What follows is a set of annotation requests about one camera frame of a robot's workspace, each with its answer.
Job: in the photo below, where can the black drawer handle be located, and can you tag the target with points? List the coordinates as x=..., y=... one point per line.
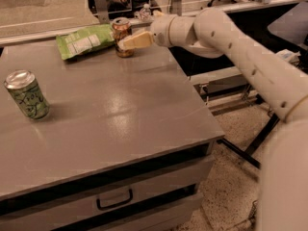
x=115, y=199

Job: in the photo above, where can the grey cabinet drawer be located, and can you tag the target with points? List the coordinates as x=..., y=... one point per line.
x=154, y=201

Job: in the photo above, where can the green rice chip bag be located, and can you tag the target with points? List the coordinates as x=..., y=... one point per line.
x=85, y=40

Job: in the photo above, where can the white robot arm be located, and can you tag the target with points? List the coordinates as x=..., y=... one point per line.
x=283, y=202

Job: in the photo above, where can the black metal floor frame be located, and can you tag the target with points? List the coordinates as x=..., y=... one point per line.
x=235, y=102

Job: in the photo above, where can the orange soda can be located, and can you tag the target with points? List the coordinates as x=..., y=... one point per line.
x=121, y=29

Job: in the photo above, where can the clear plastic water bottle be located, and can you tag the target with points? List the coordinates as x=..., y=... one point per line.
x=144, y=14

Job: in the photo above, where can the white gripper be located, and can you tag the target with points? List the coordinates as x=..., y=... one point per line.
x=160, y=30

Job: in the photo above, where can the white box on shelf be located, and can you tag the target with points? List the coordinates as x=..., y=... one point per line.
x=289, y=56

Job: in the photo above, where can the green soda can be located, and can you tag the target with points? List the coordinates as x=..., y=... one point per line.
x=24, y=88

